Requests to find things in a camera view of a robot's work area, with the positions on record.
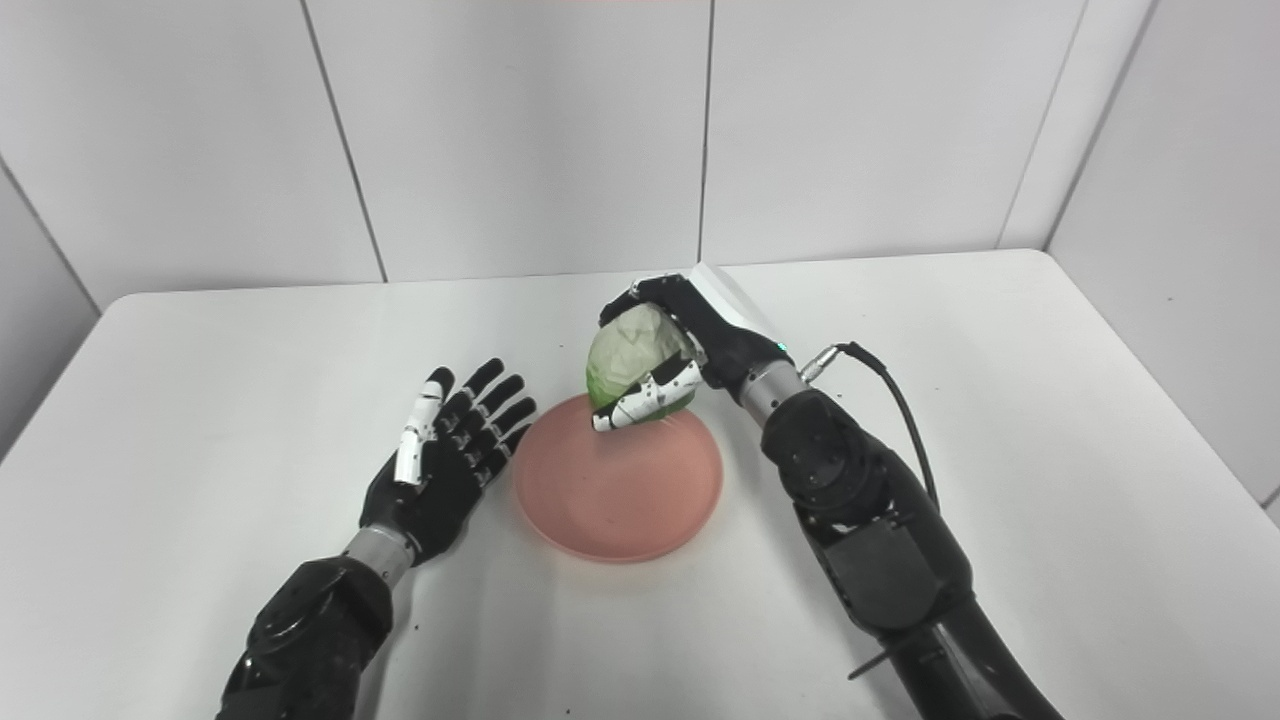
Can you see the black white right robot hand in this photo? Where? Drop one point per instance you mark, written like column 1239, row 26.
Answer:
column 730, row 345

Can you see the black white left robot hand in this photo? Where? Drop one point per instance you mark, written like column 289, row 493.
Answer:
column 440, row 490

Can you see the green white cabbage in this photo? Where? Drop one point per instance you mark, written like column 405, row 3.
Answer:
column 630, row 350

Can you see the pink round plate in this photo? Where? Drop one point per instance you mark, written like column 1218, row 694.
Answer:
column 620, row 490

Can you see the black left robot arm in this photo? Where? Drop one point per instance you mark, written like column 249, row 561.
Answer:
column 310, row 630

